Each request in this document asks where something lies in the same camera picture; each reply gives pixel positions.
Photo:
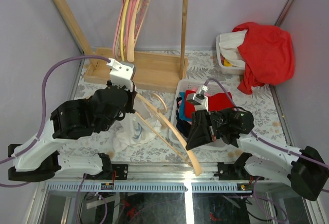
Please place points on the peach hanger on rack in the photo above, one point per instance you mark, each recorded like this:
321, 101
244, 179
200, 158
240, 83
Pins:
137, 10

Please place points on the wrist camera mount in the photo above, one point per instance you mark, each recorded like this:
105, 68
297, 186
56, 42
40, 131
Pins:
199, 99
122, 73

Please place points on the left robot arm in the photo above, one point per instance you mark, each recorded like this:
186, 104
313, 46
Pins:
39, 159

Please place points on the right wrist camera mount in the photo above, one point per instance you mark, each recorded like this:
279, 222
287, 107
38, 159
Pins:
199, 99

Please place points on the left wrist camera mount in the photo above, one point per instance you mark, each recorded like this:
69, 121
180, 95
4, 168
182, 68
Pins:
122, 73

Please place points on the pile of folded clothes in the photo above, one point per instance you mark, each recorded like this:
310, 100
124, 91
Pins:
185, 109

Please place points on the peach plastic hanger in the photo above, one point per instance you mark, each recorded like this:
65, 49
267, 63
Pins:
190, 159

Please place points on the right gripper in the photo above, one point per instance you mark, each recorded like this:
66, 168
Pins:
200, 132

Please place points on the white back laundry basket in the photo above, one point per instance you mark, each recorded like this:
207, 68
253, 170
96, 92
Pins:
229, 58

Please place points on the red t shirt on basket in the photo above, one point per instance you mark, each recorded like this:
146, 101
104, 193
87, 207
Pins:
267, 51

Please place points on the wooden clothes rack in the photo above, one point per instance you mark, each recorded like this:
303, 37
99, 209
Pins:
155, 71

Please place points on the white t shirt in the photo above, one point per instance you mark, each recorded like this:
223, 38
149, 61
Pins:
135, 131

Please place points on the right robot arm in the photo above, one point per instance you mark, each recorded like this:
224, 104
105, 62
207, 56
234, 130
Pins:
303, 170

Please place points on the aluminium rail frame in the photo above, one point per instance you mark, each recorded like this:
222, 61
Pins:
155, 177

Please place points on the pink plastic hanger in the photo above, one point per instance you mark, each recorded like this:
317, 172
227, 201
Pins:
116, 43

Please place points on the yellow plastic hanger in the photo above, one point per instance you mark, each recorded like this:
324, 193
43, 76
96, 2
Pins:
122, 29

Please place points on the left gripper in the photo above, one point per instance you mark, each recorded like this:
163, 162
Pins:
130, 108

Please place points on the floral table cloth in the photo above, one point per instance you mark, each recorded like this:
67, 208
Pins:
202, 64

